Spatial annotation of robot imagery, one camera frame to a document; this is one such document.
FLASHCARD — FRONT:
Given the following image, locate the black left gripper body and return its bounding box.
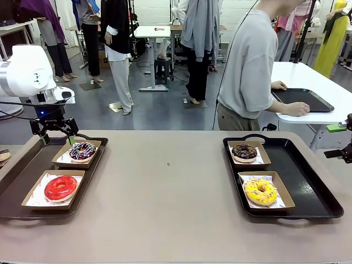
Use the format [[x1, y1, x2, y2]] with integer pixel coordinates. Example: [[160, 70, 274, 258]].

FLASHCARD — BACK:
[[34, 102, 67, 123]]

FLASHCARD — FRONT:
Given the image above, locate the purple donut with white drizzle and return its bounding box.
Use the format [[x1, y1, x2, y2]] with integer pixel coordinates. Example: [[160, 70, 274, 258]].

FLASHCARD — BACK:
[[68, 141, 97, 163]]

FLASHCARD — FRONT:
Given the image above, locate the white printed paper liner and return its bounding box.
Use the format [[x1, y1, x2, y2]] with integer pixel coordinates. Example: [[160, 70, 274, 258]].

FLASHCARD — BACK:
[[229, 145, 265, 165], [26, 172, 83, 207], [238, 173, 287, 210], [56, 141, 97, 163]]

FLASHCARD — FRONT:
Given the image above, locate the brown cardboard food box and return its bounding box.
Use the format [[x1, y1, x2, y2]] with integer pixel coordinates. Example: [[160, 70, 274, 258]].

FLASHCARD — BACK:
[[237, 170, 296, 212], [20, 169, 86, 211], [227, 140, 272, 169], [51, 139, 102, 169]]

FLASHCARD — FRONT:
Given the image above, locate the black serving tray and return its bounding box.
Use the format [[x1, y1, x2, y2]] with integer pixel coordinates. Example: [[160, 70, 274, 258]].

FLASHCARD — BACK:
[[271, 87, 336, 113]]

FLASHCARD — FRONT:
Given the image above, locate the red glazed donut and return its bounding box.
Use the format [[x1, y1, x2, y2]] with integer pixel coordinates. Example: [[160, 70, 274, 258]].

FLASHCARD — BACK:
[[43, 175, 79, 204]]

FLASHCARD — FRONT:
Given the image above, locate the yellow sprinkled donut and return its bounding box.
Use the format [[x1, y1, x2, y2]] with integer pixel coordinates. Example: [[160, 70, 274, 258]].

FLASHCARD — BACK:
[[244, 178, 278, 206]]

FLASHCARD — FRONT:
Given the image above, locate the chocolate sprinkled donut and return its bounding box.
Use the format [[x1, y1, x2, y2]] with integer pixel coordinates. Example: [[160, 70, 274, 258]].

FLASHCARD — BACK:
[[230, 144, 259, 163]]

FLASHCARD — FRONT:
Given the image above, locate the person's right forearm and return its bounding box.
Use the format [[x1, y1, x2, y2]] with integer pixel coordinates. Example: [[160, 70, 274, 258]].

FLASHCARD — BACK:
[[265, 102, 292, 115]]

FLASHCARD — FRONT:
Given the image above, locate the person's right hand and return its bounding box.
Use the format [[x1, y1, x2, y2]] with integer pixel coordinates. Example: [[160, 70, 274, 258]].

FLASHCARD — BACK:
[[285, 101, 311, 117]]

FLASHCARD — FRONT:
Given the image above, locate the person's left hand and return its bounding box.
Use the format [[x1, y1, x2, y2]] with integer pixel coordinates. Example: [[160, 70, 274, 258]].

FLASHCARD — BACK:
[[271, 80, 288, 91]]

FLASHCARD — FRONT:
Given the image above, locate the white cylindrical column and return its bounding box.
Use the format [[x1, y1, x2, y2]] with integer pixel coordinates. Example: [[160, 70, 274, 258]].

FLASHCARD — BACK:
[[0, 96, 24, 119]]

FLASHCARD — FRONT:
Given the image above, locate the tan and dark rounded object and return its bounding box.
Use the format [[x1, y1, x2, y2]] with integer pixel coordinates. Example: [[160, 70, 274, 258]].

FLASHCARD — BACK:
[[0, 149, 12, 167]]

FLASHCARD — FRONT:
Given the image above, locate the large white table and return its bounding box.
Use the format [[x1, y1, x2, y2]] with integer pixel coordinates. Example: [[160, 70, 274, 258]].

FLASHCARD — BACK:
[[271, 62, 352, 152]]

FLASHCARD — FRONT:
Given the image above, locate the mannequin with purple garment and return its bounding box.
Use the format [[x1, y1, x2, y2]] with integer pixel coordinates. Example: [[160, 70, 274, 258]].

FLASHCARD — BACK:
[[19, 0, 78, 83]]

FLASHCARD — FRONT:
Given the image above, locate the cardboard carton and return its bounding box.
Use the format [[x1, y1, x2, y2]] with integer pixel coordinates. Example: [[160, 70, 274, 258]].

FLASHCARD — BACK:
[[98, 49, 111, 68]]

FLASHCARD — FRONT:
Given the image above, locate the mannequin with yellow dress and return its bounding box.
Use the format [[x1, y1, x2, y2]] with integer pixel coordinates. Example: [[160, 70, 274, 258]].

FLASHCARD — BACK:
[[313, 0, 351, 79]]

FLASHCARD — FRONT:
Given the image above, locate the mannequin with black trousers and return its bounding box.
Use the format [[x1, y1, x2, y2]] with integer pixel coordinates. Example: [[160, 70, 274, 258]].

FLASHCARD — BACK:
[[71, 0, 105, 83]]

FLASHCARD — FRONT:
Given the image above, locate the black stand pole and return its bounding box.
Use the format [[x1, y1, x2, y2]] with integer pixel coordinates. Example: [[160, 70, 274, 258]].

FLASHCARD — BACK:
[[293, 0, 317, 64]]

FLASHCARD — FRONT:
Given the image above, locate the mannequin with black jacket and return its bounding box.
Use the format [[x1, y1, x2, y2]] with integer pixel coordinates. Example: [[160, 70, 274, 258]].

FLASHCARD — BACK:
[[100, 0, 136, 116]]

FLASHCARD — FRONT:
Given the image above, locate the mannequin with pink top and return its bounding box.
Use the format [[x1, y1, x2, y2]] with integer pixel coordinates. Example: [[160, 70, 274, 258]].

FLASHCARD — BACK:
[[274, 0, 305, 63]]

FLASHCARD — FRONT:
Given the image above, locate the black stool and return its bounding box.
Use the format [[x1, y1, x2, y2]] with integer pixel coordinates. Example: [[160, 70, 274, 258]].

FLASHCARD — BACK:
[[153, 57, 174, 86]]

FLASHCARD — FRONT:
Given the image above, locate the person in light loose top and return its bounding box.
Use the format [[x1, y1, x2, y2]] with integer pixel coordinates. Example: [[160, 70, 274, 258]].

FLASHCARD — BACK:
[[216, 0, 311, 131]]

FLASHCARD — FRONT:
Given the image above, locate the translucent plastic bag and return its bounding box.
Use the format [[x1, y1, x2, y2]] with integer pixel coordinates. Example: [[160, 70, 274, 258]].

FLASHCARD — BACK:
[[157, 40, 171, 61]]

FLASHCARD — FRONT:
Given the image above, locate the white standing desk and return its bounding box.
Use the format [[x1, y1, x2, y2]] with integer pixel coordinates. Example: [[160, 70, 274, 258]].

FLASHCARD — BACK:
[[134, 25, 172, 92]]

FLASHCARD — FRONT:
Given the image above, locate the brown tray with handles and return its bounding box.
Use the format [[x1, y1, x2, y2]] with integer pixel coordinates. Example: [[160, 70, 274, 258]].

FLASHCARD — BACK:
[[0, 133, 109, 226]]

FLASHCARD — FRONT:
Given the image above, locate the black tray with handles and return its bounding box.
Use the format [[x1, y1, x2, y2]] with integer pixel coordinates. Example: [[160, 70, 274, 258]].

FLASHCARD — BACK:
[[222, 134, 345, 221]]

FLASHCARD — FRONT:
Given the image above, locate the dark mannequin base plate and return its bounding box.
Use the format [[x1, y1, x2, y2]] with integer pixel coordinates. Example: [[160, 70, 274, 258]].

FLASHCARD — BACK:
[[79, 81, 102, 91]]

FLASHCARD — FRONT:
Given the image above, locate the gold mannequin base plate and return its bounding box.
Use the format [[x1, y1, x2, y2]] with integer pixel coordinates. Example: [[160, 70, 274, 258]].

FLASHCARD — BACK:
[[106, 100, 124, 112]]

